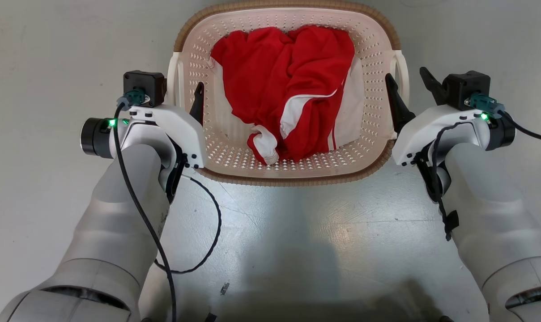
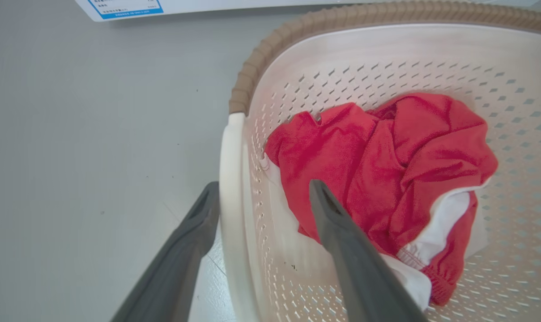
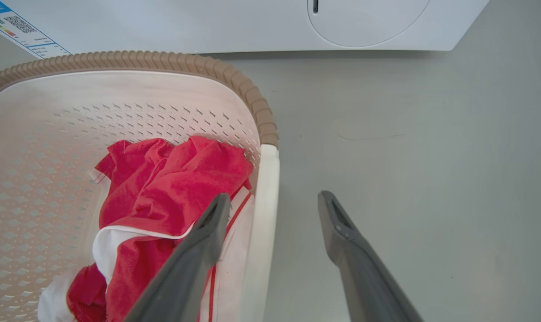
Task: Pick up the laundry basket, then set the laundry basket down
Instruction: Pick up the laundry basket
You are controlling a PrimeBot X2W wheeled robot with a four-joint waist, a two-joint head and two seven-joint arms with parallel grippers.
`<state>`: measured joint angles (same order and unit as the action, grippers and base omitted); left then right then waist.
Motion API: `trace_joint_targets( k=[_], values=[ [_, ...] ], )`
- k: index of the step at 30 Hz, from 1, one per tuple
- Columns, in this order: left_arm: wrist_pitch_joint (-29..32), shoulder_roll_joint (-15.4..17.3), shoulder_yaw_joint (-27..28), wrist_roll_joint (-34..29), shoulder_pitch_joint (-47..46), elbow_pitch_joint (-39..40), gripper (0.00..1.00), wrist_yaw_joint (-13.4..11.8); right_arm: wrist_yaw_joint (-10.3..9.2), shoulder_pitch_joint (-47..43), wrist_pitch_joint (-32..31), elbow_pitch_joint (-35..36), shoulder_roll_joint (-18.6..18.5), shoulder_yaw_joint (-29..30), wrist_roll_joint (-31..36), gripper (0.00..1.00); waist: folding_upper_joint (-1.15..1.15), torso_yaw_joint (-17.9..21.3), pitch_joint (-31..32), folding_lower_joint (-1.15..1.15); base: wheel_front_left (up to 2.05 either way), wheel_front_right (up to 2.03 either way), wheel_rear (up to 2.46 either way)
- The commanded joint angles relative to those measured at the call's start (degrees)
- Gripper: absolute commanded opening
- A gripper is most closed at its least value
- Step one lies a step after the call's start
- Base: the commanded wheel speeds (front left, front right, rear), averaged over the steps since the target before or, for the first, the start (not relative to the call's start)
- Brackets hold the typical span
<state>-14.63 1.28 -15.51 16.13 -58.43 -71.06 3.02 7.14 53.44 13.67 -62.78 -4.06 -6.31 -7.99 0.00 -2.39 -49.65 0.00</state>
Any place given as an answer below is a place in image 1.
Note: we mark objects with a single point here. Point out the beige laundry basket brown rim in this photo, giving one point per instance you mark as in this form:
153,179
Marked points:
297,167

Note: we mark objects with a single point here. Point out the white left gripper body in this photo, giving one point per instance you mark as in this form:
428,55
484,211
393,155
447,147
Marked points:
181,127

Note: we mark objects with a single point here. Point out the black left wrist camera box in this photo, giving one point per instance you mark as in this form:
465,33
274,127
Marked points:
142,80

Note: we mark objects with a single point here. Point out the small dark floor scrap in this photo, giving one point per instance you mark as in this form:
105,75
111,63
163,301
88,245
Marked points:
224,289

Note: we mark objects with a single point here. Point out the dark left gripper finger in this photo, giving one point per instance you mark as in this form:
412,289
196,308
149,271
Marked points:
198,105

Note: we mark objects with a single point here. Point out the red and white garment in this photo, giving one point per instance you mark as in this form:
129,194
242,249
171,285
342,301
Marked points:
288,76

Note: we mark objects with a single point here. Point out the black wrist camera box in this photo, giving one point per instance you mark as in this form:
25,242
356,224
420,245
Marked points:
142,80
467,82

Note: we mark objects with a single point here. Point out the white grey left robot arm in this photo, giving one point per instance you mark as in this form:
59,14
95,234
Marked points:
118,214

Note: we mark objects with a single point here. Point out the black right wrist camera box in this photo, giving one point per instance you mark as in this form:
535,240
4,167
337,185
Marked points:
467,82

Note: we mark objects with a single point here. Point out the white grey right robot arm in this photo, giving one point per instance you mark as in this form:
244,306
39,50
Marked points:
494,223

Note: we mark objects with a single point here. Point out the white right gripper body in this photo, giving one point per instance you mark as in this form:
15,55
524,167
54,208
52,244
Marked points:
436,129

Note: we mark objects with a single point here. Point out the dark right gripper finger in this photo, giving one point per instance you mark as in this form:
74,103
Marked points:
433,87
398,107

